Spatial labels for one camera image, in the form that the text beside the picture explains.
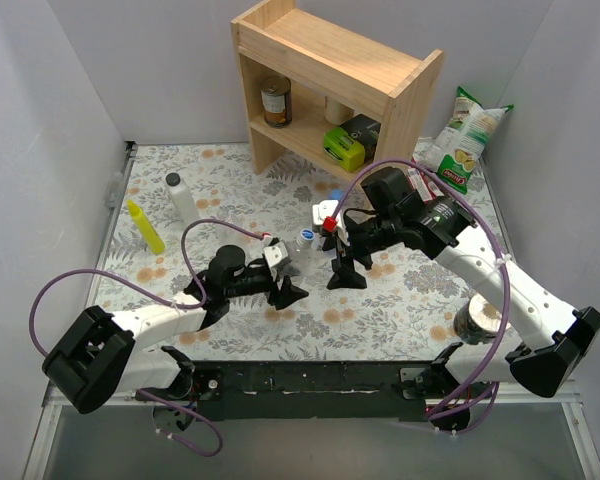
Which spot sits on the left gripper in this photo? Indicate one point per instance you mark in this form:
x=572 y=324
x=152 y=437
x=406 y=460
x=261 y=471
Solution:
x=272 y=286

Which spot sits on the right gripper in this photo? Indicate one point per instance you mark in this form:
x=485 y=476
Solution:
x=344 y=246

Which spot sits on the clear plastic bottle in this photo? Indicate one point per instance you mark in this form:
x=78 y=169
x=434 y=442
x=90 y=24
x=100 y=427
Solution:
x=300 y=258
x=229 y=236

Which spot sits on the blue bottle cap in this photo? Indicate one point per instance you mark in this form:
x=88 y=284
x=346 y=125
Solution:
x=336 y=194

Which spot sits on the blue tinted plastic bottle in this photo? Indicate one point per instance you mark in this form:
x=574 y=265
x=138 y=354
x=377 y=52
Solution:
x=327 y=242

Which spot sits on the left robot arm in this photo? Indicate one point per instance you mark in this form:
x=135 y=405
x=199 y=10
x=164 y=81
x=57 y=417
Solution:
x=105 y=353

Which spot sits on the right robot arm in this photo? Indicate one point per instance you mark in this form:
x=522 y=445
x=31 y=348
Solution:
x=541 y=339

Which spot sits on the white bottle black cap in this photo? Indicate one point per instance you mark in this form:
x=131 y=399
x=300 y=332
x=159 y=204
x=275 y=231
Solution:
x=181 y=197

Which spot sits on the yellow squeeze bottle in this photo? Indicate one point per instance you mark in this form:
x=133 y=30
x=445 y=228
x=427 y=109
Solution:
x=145 y=228

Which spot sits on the red snack packet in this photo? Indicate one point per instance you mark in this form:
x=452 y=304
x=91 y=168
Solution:
x=423 y=184

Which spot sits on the green and black box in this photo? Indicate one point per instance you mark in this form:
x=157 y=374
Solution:
x=352 y=143

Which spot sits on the white cup on shelf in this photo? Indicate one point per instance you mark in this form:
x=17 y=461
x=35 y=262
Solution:
x=335 y=112

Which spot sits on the green chips bag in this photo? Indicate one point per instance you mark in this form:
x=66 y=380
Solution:
x=454 y=154

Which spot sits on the tin can on shelf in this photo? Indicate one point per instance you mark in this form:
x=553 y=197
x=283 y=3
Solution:
x=276 y=99

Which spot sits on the wooden shelf unit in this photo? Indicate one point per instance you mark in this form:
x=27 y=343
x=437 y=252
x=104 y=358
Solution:
x=323 y=60

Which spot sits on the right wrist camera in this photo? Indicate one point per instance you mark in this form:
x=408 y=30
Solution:
x=327 y=218

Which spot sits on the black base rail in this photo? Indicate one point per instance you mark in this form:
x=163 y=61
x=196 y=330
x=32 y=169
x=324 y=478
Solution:
x=241 y=390

